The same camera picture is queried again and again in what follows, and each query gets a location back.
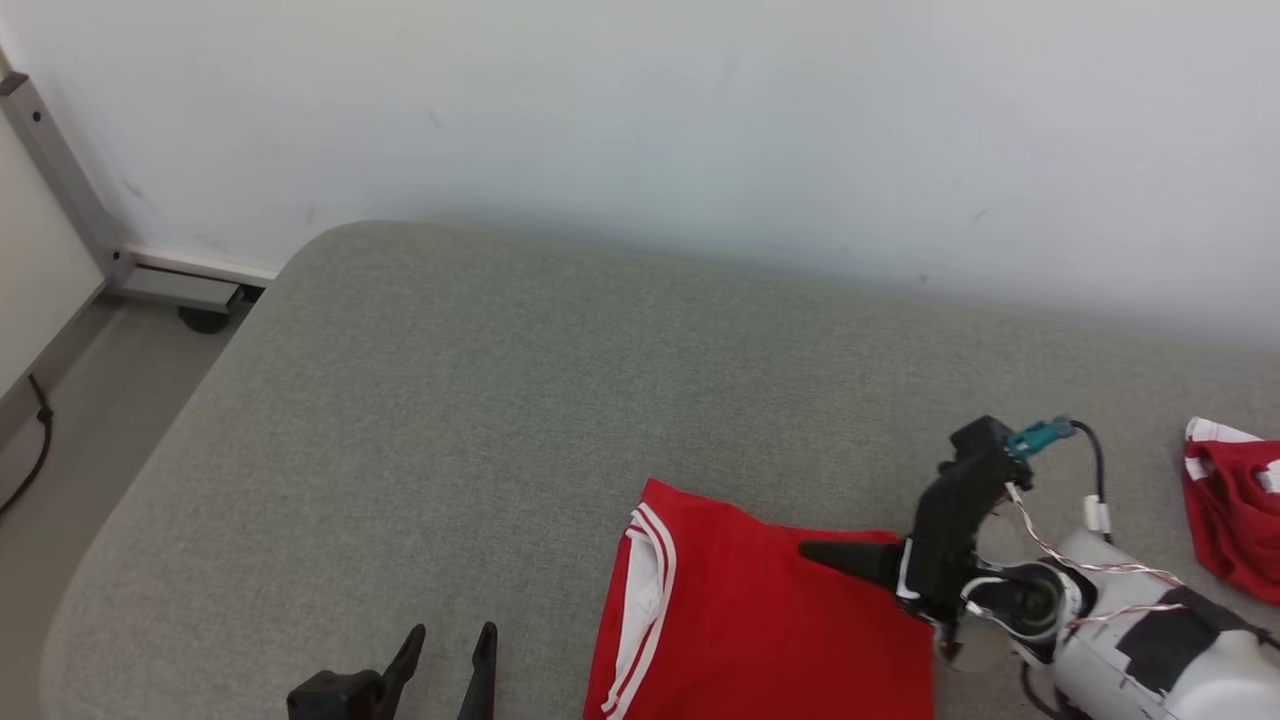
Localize red white twisted wires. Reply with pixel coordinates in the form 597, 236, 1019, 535
1003, 485, 1191, 631

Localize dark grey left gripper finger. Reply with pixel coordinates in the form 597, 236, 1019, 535
378, 624, 427, 720
457, 621, 499, 720

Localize grey metal desk leg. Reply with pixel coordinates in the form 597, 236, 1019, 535
0, 70, 246, 316

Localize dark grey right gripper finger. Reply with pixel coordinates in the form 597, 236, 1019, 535
798, 540, 906, 591

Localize red shorts white side stripe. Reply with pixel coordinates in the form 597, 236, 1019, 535
1180, 417, 1280, 607

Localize red Bulls 23 jersey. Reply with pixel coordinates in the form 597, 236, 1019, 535
583, 478, 941, 720

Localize black cable teal connector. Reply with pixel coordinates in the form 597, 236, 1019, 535
1007, 417, 1113, 546

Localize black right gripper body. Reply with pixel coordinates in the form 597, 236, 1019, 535
897, 470, 991, 626

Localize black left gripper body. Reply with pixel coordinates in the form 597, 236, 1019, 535
287, 668, 401, 720

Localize beige wooden panel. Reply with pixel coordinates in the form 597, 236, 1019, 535
0, 110, 106, 401

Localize black floor cable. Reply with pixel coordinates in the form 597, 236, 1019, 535
0, 374, 54, 516

